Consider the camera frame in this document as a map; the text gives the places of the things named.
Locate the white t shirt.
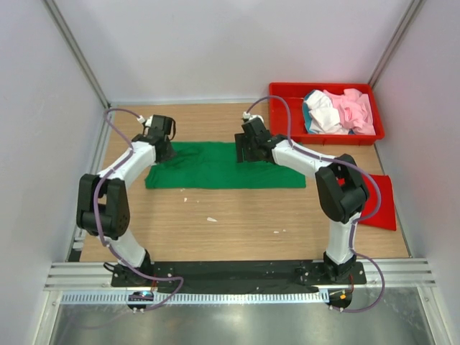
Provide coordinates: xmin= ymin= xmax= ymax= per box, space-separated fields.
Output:
xmin=302 ymin=90 xmax=349 ymax=135

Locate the pink t shirt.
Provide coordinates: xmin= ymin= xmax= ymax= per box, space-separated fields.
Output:
xmin=323 ymin=88 xmax=375 ymax=135

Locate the slotted cable duct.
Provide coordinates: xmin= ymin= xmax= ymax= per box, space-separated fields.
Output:
xmin=60 ymin=290 xmax=329 ymax=305

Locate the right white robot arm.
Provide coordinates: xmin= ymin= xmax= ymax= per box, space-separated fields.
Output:
xmin=234 ymin=116 xmax=369 ymax=285

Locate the left aluminium frame post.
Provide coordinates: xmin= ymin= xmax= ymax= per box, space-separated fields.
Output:
xmin=42 ymin=0 xmax=110 ymax=109

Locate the folded red t shirt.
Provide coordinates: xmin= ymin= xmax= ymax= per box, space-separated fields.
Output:
xmin=359 ymin=175 xmax=397 ymax=231

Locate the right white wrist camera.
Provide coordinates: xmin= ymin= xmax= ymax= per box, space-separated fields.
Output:
xmin=241 ymin=111 xmax=265 ymax=123

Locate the red plastic bin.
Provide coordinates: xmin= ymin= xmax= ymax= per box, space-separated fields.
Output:
xmin=269 ymin=82 xmax=385 ymax=146

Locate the aluminium frame post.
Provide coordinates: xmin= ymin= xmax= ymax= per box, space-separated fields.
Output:
xmin=42 ymin=0 xmax=110 ymax=109
xmin=368 ymin=0 xmax=426 ymax=89

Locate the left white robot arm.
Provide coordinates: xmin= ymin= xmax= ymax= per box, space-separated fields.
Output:
xmin=76 ymin=109 xmax=176 ymax=288

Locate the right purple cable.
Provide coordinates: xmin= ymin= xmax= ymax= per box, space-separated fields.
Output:
xmin=245 ymin=96 xmax=386 ymax=313

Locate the right aluminium frame post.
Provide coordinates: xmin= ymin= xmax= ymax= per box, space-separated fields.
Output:
xmin=368 ymin=0 xmax=426 ymax=89

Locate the green t shirt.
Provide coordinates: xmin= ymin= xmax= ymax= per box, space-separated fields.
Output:
xmin=144 ymin=142 xmax=306 ymax=190

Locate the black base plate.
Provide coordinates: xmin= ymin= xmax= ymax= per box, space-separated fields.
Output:
xmin=110 ymin=259 xmax=367 ymax=288

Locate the front aluminium rail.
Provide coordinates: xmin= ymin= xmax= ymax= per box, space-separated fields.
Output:
xmin=44 ymin=258 xmax=436 ymax=291

